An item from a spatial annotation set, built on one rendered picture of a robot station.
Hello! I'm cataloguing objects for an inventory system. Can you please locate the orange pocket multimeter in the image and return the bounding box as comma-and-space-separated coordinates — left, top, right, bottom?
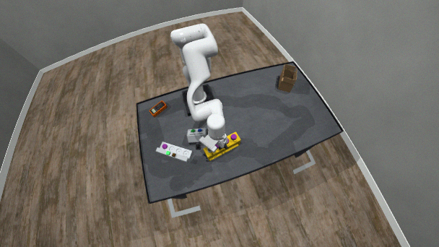
149, 101, 167, 117

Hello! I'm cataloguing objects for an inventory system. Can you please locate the small brown cardboard box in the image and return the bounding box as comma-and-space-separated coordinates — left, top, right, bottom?
278, 64, 297, 92

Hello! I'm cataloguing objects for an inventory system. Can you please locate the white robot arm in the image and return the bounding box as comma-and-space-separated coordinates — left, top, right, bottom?
170, 24, 227, 153

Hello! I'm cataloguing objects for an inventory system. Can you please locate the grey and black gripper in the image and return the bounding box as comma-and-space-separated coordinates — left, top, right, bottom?
216, 138, 228, 150

